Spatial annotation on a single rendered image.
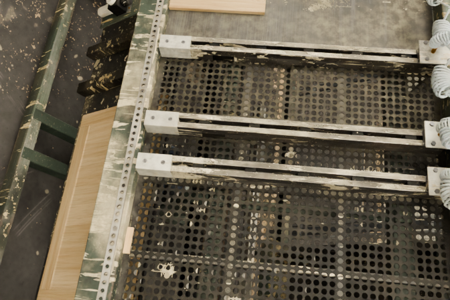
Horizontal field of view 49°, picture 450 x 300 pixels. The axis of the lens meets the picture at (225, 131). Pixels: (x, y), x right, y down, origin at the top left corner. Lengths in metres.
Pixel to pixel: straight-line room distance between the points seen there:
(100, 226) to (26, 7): 1.45
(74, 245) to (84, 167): 0.37
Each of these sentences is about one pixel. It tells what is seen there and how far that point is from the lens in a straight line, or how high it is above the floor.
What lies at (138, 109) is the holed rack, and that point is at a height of 0.88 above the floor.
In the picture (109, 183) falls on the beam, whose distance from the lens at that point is 1.81.
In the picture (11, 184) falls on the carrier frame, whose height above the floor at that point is 0.18.
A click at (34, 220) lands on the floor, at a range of 2.63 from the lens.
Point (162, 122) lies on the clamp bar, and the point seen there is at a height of 0.98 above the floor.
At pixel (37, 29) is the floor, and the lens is 2.85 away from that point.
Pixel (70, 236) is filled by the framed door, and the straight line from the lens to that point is 2.28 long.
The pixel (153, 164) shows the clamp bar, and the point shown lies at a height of 0.97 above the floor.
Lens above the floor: 2.18
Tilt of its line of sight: 34 degrees down
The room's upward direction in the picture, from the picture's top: 79 degrees clockwise
